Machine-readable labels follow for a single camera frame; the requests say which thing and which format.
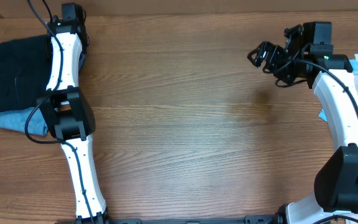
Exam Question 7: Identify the blue denim cloth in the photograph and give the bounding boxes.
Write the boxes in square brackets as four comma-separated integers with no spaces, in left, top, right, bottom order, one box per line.
[0,108,47,136]

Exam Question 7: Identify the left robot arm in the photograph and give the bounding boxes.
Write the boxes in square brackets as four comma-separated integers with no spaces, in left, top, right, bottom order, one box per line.
[38,3,109,223]

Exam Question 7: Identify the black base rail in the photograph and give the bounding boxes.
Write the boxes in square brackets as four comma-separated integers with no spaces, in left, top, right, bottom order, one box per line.
[54,214,331,224]

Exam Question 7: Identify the black shorts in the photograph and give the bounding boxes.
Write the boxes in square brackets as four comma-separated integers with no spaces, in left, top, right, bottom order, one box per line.
[0,35,52,112]

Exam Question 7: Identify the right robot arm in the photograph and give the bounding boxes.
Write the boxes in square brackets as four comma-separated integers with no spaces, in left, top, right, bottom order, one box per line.
[245,21,358,223]

